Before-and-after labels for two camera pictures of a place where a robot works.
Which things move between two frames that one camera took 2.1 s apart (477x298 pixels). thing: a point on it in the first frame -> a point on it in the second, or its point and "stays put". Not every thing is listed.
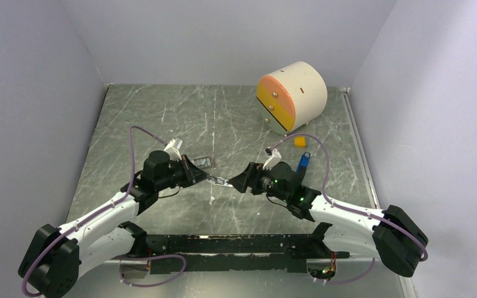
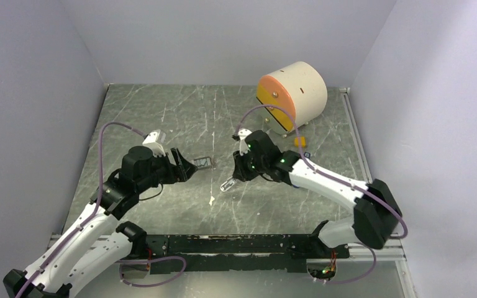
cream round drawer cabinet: [292, 97] stays put
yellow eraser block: [300, 141] stays put
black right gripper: [251, 177] -> [240, 171]
